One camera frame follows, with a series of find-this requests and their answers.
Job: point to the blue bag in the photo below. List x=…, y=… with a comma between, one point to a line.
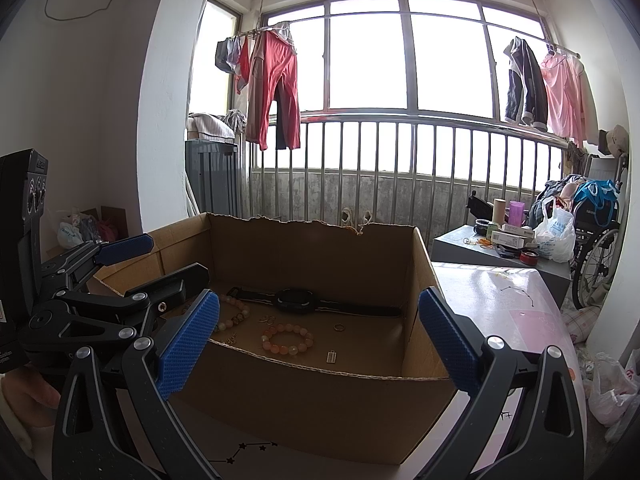
x=597, y=205

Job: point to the pink hanging shirt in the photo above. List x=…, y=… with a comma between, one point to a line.
x=562, y=95

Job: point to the red hanging garment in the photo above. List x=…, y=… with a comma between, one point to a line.
x=272, y=65

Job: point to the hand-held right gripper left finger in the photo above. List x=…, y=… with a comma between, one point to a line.
x=190, y=340

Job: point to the small white plastic bag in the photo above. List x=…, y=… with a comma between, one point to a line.
x=69, y=235

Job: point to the purple cup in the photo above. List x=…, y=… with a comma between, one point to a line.
x=517, y=215

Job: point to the gold filigree charm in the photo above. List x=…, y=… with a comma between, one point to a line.
x=230, y=340

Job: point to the grey side table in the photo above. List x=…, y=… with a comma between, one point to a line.
x=450, y=250

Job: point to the beige cap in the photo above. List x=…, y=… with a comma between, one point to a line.
x=615, y=140

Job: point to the gold butterfly charm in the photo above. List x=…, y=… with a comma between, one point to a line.
x=266, y=319

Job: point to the red round tin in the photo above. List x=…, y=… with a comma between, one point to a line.
x=528, y=258

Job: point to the crumpled white plastic bag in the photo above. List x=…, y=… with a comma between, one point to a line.
x=612, y=390

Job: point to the grey cabinet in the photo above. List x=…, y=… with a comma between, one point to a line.
x=212, y=180

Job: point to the grey hanging garment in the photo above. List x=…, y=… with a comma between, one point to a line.
x=227, y=55

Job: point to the person's left hand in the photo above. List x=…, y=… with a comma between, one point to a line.
x=30, y=391

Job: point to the flat white boxes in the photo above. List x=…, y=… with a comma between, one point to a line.
x=510, y=237

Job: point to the cardboard tube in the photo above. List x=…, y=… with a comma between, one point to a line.
x=499, y=212

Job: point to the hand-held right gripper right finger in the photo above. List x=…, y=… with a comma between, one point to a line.
x=447, y=340

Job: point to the wheelchair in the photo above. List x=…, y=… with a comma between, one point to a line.
x=597, y=265

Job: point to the dark hanging jacket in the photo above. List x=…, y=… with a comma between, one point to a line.
x=525, y=85

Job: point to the large cardboard box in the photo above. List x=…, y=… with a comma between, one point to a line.
x=310, y=410

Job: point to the metal frame window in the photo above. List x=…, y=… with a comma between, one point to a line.
x=406, y=55

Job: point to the small abacus charm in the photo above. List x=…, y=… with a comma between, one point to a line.
x=333, y=357

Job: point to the pile of clothes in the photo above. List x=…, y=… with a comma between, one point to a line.
x=550, y=195

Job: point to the open cardboard floor box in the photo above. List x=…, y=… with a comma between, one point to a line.
x=117, y=220

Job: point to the metal balcony railing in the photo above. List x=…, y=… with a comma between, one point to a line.
x=400, y=116

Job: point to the white printed plastic bag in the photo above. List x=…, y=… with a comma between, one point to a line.
x=555, y=235

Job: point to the folded bedding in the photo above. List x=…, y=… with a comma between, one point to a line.
x=212, y=127

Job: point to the beige hanging garment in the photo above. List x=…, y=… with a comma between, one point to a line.
x=255, y=120

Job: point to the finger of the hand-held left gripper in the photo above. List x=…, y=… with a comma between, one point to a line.
x=175, y=282
x=127, y=249

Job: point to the rolled printed paper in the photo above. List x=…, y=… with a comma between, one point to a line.
x=580, y=322

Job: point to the black round container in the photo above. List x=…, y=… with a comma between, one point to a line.
x=482, y=228

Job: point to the white shoe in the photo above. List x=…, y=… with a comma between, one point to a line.
x=366, y=216
x=346, y=216

